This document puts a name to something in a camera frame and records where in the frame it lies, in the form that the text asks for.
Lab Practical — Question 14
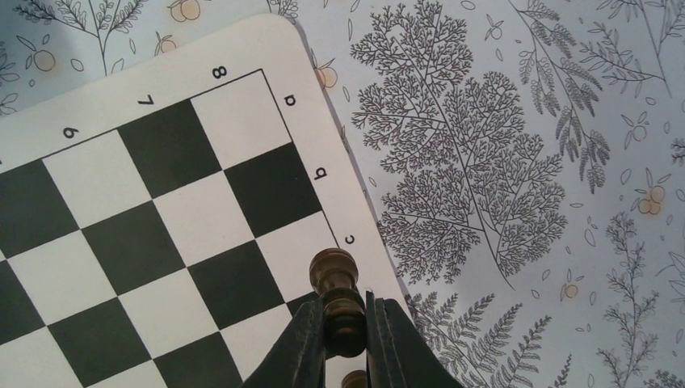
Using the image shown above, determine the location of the floral patterned table mat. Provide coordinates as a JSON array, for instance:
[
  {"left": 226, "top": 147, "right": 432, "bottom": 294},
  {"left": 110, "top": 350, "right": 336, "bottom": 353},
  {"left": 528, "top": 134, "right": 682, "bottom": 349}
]
[{"left": 1, "top": 1, "right": 684, "bottom": 387}]

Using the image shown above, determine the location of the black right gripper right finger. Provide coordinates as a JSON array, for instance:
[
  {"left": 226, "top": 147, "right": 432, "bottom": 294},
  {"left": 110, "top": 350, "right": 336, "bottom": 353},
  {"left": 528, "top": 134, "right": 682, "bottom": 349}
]
[{"left": 365, "top": 291, "right": 462, "bottom": 388}]

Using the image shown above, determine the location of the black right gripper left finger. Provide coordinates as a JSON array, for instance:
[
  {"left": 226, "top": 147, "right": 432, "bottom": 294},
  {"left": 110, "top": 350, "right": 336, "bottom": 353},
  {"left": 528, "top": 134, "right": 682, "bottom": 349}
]
[{"left": 241, "top": 300, "right": 326, "bottom": 388}]

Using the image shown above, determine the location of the black white chessboard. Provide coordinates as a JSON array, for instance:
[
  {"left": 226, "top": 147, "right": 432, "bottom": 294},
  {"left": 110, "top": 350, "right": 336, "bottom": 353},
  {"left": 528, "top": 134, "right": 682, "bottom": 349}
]
[{"left": 1, "top": 15, "right": 402, "bottom": 387}]

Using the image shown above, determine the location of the dark chess piece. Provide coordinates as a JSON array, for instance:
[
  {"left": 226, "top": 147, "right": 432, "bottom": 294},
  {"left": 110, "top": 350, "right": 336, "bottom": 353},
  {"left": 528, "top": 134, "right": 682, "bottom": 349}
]
[
  {"left": 309, "top": 247, "right": 367, "bottom": 358},
  {"left": 340, "top": 369, "right": 368, "bottom": 388}
]

